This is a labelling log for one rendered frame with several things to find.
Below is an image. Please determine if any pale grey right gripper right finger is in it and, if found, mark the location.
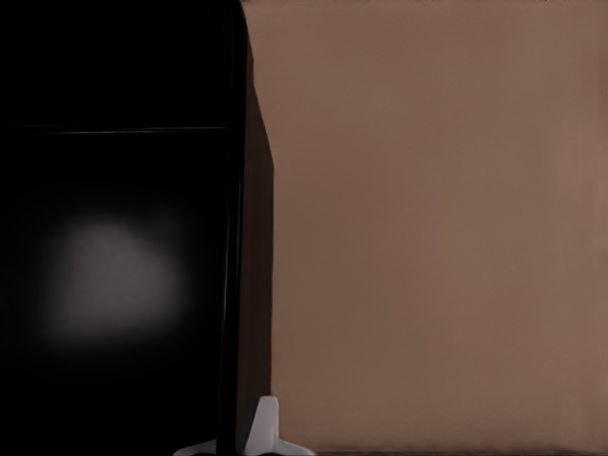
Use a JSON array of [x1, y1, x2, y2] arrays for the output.
[[243, 395, 315, 456]]

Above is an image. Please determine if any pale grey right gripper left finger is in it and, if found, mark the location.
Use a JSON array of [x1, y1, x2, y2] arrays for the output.
[[172, 438, 220, 456]]

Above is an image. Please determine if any large black box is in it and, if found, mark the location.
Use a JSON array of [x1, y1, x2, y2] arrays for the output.
[[0, 0, 250, 456]]

